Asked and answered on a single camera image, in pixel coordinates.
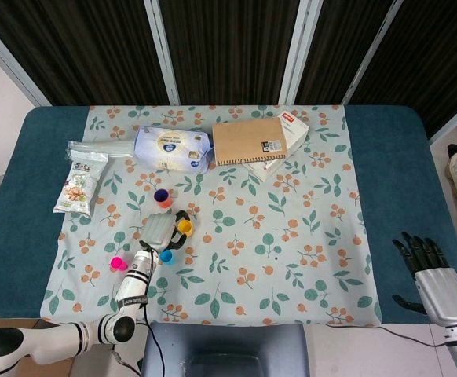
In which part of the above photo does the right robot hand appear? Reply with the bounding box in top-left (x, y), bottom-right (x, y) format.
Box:
top-left (392, 231), bottom-right (457, 326)

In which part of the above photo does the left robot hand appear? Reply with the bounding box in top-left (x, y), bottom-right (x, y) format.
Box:
top-left (139, 210), bottom-right (192, 253)

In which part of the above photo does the pink plastic cup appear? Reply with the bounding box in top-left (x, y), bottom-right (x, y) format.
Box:
top-left (109, 255), bottom-right (129, 273)

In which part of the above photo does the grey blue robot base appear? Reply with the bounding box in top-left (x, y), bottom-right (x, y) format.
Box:
top-left (140, 322), bottom-right (310, 377)

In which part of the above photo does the orange plastic cup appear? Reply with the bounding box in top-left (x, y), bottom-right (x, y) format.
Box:
top-left (154, 188), bottom-right (174, 210)

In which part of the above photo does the lavender white flour bag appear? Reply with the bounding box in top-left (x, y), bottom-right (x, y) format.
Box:
top-left (133, 125), bottom-right (216, 174)

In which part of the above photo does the nut snack bag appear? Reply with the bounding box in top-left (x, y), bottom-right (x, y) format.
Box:
top-left (53, 151), bottom-right (109, 218)

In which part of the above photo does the fruit and leaf print tablecloth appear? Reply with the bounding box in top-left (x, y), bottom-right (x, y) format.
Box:
top-left (39, 104), bottom-right (382, 327)

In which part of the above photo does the clear plastic package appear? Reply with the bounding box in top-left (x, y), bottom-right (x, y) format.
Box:
top-left (66, 140), bottom-right (135, 161)

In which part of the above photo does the brown spiral notebook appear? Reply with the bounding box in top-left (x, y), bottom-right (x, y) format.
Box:
top-left (211, 117), bottom-right (288, 167)

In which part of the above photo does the white cardboard box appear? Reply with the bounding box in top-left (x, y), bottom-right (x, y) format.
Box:
top-left (243, 111), bottom-right (309, 182)

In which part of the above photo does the dark folding screen panel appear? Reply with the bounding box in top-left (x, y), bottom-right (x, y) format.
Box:
top-left (0, 0), bottom-right (179, 108)
top-left (145, 0), bottom-right (312, 106)
top-left (344, 0), bottom-right (457, 143)
top-left (281, 0), bottom-right (404, 106)

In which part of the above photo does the thin black floor cable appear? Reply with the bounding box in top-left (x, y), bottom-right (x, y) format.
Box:
top-left (325, 322), bottom-right (449, 348)

